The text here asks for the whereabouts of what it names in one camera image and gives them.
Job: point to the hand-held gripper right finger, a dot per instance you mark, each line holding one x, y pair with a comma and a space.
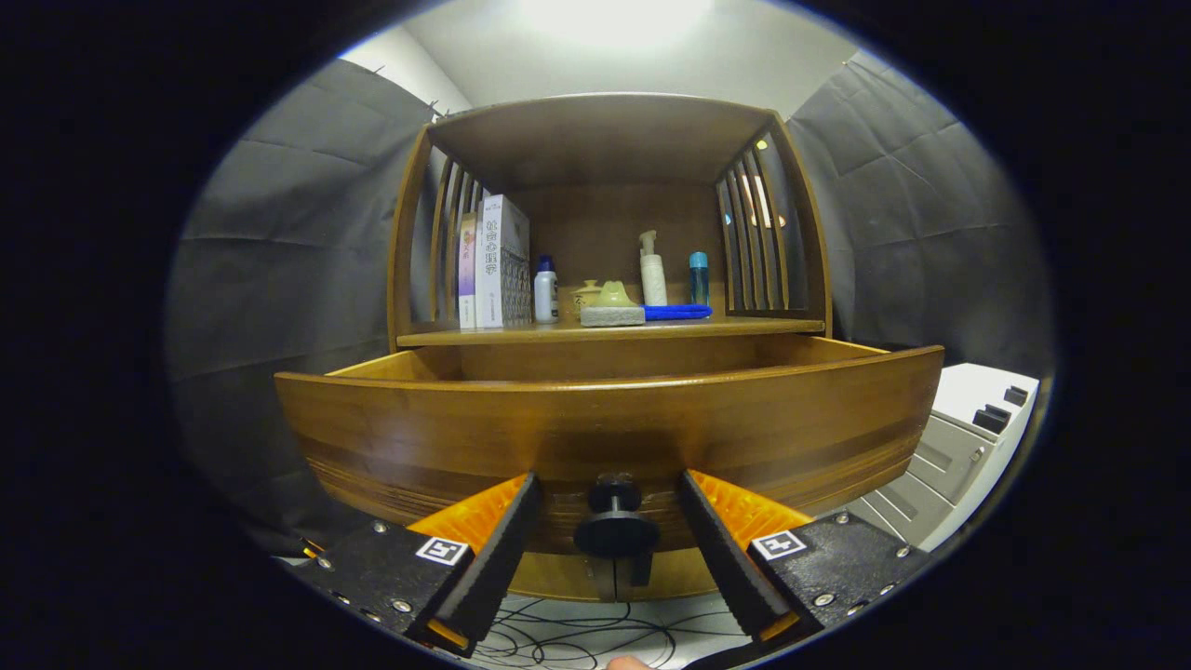
726, 558

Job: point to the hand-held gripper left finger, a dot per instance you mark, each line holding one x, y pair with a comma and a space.
493, 558

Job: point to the black round drawer knob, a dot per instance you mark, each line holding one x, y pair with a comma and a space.
614, 535

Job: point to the brown wooden drawer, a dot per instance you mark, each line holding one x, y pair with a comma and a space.
651, 428

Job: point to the wooden cabinet door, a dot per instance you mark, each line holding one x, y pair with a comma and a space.
558, 577
684, 572

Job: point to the wooden countertop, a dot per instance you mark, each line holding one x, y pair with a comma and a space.
744, 327

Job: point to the white plastic drawer unit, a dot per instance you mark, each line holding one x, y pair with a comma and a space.
968, 391

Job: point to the brown wooden cabinet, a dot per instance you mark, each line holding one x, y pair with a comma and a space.
595, 140

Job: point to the orange and black tool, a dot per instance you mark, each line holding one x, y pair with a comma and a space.
310, 547

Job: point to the blue folded cloth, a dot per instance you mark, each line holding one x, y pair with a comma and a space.
679, 313

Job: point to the white bottle with blue cap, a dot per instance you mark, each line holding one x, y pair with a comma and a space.
546, 293

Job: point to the clear blue bottle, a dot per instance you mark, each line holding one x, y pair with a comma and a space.
699, 279

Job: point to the yellow lidded teacup with saucer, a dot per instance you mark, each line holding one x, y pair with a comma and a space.
586, 293

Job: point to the white pump bottle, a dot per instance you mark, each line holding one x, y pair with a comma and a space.
654, 279

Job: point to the thin pink book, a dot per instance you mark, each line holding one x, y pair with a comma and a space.
467, 270

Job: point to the thick white book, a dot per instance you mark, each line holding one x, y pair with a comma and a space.
502, 261

